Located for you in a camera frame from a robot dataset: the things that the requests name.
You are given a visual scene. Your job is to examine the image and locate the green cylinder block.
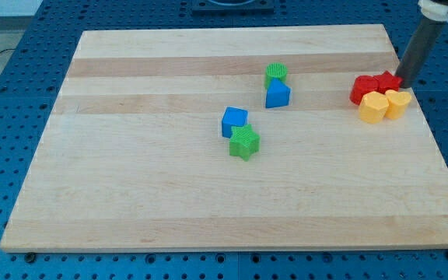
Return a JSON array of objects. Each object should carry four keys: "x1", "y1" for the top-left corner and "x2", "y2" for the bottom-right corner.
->
[{"x1": 264, "y1": 62, "x2": 288, "y2": 89}]

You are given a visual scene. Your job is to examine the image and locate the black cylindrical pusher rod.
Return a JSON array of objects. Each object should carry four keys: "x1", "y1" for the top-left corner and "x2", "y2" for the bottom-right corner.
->
[{"x1": 395, "y1": 16, "x2": 446, "y2": 88}]

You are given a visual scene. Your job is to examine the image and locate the red cylinder block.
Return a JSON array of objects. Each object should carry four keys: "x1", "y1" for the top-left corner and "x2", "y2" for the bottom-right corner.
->
[{"x1": 349, "y1": 75, "x2": 379, "y2": 105}]

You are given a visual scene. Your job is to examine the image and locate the white rod mount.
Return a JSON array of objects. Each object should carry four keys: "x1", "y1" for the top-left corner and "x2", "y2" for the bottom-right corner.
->
[{"x1": 418, "y1": 0, "x2": 448, "y2": 23}]

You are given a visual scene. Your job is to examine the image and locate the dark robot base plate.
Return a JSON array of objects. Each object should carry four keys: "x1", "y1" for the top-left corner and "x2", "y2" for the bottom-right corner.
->
[{"x1": 191, "y1": 0, "x2": 275, "y2": 14}]

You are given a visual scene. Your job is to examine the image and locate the blue triangle block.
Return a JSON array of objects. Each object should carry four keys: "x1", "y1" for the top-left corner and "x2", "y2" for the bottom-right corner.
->
[{"x1": 265, "y1": 79, "x2": 291, "y2": 108}]

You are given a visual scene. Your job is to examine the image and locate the yellow hexagon block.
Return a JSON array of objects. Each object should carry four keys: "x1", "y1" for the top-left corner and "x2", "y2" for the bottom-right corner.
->
[{"x1": 359, "y1": 91, "x2": 389, "y2": 124}]

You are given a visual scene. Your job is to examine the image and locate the yellow heart block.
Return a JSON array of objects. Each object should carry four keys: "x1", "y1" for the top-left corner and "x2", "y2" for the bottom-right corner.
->
[{"x1": 385, "y1": 89, "x2": 412, "y2": 120}]

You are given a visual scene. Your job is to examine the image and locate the red star block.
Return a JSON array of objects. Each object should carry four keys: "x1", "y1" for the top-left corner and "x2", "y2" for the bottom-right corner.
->
[{"x1": 373, "y1": 71, "x2": 403, "y2": 94}]

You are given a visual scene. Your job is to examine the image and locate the wooden board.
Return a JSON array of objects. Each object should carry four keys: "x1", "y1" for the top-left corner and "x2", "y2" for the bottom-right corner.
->
[{"x1": 0, "y1": 24, "x2": 448, "y2": 253}]

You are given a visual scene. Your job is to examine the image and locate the blue cube block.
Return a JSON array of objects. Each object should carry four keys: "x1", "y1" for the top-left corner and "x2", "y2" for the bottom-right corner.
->
[{"x1": 221, "y1": 107, "x2": 248, "y2": 138}]

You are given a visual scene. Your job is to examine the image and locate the green star block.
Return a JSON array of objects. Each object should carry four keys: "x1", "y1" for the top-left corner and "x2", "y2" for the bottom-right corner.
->
[{"x1": 229, "y1": 124, "x2": 261, "y2": 161}]

